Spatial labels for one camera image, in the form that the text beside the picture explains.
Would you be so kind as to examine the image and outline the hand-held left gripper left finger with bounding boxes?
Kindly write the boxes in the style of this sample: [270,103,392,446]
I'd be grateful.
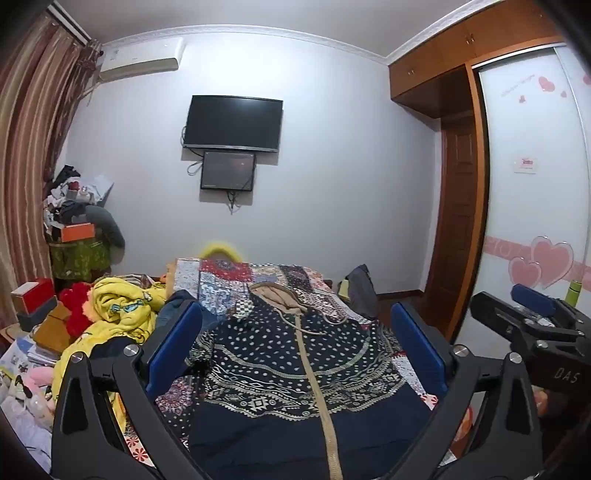
[51,299,204,480]

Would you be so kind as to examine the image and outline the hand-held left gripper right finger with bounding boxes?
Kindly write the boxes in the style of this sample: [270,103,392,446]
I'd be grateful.
[390,302,543,480]

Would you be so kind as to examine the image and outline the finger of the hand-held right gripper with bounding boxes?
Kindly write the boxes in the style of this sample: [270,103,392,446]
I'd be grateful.
[470,291,555,356]
[510,283,591,333]

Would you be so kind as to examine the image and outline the navy patterned hoodie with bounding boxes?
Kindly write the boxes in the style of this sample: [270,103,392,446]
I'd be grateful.
[187,281,444,480]

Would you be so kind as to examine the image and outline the person's right hand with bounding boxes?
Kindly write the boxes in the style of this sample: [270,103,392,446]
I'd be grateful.
[533,388,571,418]

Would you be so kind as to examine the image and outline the blue denim jeans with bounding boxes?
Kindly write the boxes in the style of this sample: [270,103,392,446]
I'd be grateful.
[159,290,218,333]

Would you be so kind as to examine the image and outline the yellow cartoon blanket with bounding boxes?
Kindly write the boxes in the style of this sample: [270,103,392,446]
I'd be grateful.
[53,276,169,435]

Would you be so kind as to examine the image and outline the grey bag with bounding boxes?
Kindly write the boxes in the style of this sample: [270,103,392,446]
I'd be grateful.
[337,264,380,321]

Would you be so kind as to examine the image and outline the patchwork quilt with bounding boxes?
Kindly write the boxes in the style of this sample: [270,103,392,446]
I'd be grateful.
[124,258,476,480]

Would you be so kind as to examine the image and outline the orange cloth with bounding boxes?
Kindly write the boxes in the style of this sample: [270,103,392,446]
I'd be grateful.
[453,405,472,462]

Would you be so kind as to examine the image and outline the red plush toy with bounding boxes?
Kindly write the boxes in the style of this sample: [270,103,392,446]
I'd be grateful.
[60,282,95,340]

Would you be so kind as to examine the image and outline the brown cardboard box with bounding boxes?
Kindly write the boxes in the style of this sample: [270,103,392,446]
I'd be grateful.
[32,305,75,356]

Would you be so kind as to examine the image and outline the green cloth covered cabinet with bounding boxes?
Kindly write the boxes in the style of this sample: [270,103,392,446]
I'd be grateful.
[48,237,112,282]

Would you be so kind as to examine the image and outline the grey pillow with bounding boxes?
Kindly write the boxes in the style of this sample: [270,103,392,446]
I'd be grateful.
[85,204,126,250]

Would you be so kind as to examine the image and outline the grey box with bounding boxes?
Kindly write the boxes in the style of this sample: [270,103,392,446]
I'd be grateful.
[16,295,58,330]

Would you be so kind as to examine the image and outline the red box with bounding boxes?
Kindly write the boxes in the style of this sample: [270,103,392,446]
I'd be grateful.
[10,278,58,315]

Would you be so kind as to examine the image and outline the orange box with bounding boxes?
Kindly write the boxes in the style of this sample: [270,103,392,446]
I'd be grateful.
[60,222,97,243]

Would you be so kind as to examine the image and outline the stack of books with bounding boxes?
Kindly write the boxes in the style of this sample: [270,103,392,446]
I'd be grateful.
[0,332,61,372]

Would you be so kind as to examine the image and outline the pink plush toys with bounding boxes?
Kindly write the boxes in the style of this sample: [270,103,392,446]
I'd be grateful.
[0,364,56,421]

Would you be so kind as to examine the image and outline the small black monitor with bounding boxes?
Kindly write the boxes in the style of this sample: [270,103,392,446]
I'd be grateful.
[200,150,257,192]

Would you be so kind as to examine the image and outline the pile of clutter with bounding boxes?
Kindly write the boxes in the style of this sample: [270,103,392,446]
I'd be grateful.
[44,165,115,241]

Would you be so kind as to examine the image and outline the large black television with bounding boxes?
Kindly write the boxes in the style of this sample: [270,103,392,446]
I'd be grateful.
[181,95,284,154]

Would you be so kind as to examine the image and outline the striped brown curtain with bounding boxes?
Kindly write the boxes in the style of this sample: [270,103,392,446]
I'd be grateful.
[0,9,102,330]

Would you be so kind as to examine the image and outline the wooden overhead cabinet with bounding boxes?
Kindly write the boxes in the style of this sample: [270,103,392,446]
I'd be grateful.
[388,0,566,118]

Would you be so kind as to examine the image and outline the white air conditioner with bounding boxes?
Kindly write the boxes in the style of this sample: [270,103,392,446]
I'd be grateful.
[99,38,185,84]

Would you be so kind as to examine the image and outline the yellow ring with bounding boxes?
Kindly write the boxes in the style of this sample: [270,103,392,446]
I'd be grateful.
[199,240,244,264]

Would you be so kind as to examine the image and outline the white curtain rail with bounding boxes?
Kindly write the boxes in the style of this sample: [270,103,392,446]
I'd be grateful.
[46,0,93,45]

